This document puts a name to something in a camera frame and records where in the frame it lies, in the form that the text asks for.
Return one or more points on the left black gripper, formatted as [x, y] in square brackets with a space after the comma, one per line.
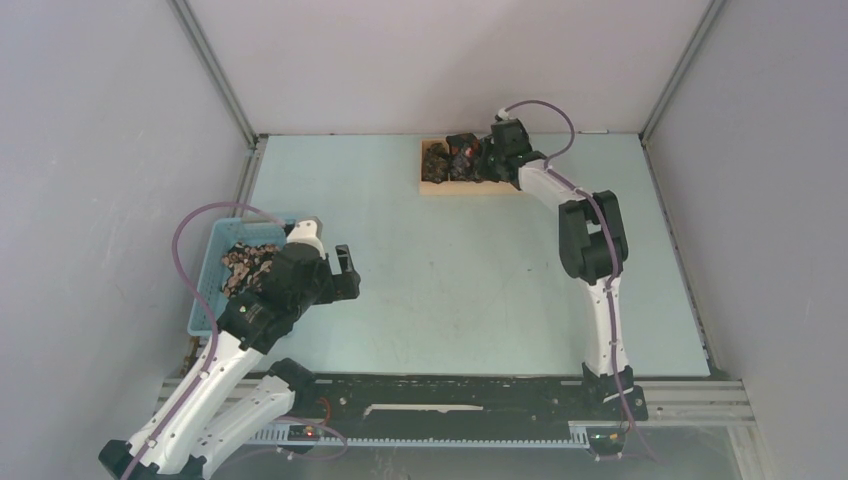
[339, 286]

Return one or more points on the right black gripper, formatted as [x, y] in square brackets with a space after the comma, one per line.
[483, 171]

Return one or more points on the dark floral rose tie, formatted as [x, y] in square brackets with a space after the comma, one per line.
[463, 165]

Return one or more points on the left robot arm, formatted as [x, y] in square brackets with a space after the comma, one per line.
[189, 437]

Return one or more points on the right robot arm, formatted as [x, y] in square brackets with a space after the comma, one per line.
[592, 246]

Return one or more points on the black orange rolled tie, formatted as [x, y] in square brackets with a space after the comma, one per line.
[465, 144]

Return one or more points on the beige floral tie in basket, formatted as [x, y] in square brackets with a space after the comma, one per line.
[248, 265]

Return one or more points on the wooden compartment box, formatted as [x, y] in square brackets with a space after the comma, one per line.
[466, 188]

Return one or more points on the dark floral rolled tie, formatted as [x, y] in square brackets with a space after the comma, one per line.
[435, 164]

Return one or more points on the light blue plastic basket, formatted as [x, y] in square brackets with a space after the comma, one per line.
[226, 233]

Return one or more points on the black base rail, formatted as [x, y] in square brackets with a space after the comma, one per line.
[448, 409]

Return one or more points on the white cable duct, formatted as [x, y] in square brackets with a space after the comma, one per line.
[274, 435]

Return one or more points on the aluminium frame rail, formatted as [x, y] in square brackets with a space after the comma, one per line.
[692, 403]

